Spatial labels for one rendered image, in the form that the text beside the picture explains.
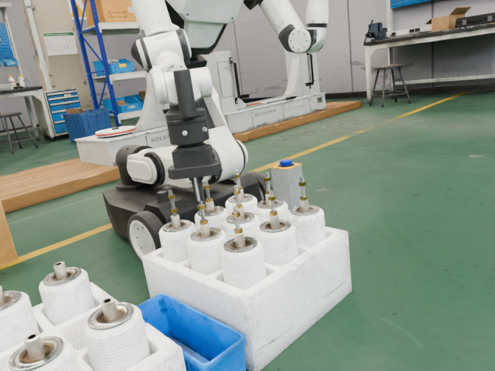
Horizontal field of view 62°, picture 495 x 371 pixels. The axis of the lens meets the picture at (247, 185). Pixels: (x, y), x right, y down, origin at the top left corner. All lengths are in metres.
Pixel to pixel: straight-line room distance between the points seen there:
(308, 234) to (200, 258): 0.28
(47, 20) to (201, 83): 6.59
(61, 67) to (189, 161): 6.51
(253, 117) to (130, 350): 3.30
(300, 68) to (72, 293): 4.06
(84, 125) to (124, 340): 4.82
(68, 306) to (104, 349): 0.23
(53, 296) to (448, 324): 0.86
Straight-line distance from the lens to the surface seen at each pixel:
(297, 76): 4.65
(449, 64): 6.02
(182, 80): 0.85
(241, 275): 0.88
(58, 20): 7.48
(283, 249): 0.96
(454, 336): 1.06
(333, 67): 6.78
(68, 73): 7.40
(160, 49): 1.12
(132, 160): 1.75
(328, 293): 1.08
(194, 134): 0.88
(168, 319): 1.08
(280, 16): 1.44
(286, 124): 4.11
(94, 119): 5.51
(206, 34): 1.39
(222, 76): 3.71
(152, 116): 3.38
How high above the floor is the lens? 0.62
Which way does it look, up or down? 16 degrees down
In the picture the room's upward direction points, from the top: 8 degrees counter-clockwise
